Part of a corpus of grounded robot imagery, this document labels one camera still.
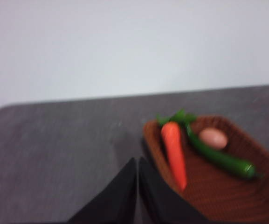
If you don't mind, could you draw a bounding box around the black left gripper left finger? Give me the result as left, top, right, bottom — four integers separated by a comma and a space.
66, 157, 138, 224

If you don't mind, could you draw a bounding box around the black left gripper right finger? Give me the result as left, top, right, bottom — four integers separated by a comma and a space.
138, 156, 211, 224

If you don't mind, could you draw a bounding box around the brown woven wicker basket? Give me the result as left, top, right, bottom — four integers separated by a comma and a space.
143, 114, 269, 224

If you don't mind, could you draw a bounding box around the orange carrot with green leaves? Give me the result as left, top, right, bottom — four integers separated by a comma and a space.
156, 109, 195, 192

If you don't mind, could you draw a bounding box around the green chili pepper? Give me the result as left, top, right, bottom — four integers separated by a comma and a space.
185, 122, 263, 180

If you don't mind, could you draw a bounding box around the brown egg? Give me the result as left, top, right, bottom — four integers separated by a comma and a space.
199, 127, 228, 149

